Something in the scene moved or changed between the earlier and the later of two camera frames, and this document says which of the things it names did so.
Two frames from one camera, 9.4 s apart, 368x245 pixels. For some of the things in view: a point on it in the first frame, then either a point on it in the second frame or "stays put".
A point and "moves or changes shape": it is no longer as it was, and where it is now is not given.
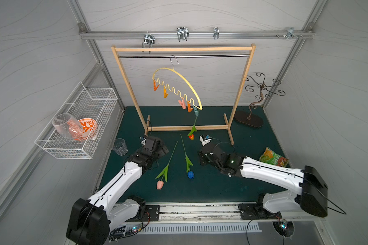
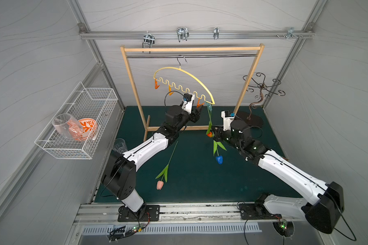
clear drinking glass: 119,146 stays put
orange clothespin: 189,109 moves or changes shape
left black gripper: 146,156 → 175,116
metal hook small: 216,33 stays put
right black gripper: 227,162 → 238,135
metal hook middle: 182,32 stays put
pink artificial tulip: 160,184 stays put
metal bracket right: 290,32 stays put
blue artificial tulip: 190,174 moves or changes shape
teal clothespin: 196,111 moves or changes shape
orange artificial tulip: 190,135 → 209,133
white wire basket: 76,130 stays put
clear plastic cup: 68,126 stays put
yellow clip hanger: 172,69 → 186,89
